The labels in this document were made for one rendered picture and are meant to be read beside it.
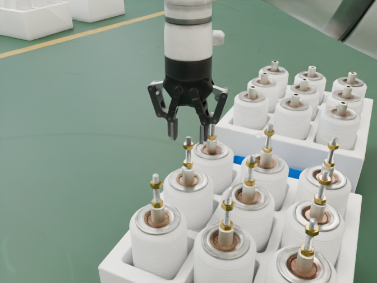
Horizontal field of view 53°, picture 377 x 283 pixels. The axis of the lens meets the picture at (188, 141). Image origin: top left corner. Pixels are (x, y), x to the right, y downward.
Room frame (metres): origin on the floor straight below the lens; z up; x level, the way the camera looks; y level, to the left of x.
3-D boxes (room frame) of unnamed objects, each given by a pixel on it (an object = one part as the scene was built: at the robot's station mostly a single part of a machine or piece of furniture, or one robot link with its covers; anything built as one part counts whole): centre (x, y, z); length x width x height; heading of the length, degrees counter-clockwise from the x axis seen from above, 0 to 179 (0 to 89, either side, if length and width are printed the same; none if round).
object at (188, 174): (0.57, 0.00, 0.26); 0.02 x 0.02 x 0.03
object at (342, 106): (0.86, -0.39, 0.26); 0.02 x 0.02 x 0.03
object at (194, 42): (0.59, 0.00, 0.53); 0.11 x 0.09 x 0.06; 165
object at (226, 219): (0.42, -0.06, 0.30); 0.01 x 0.01 x 0.08
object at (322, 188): (0.47, -0.21, 0.30); 0.01 x 0.01 x 0.08
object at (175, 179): (0.57, 0.00, 0.25); 0.08 x 0.08 x 0.01
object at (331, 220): (0.47, -0.21, 0.25); 0.08 x 0.08 x 0.01
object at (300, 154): (1.02, -0.33, 0.09); 0.39 x 0.39 x 0.18; 64
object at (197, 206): (0.57, 0.00, 0.16); 0.10 x 0.10 x 0.18
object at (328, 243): (0.47, -0.21, 0.16); 0.10 x 0.10 x 0.18
